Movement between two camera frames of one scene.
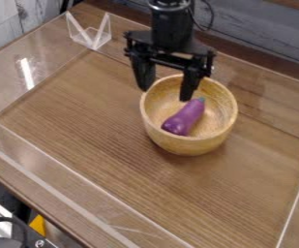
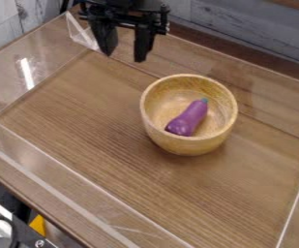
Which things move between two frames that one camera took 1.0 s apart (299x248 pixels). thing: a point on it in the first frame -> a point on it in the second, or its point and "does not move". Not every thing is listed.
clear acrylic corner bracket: [90, 37] does not move
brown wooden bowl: [216, 129] does not move
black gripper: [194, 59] -> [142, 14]
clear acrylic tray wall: [65, 196] does not move
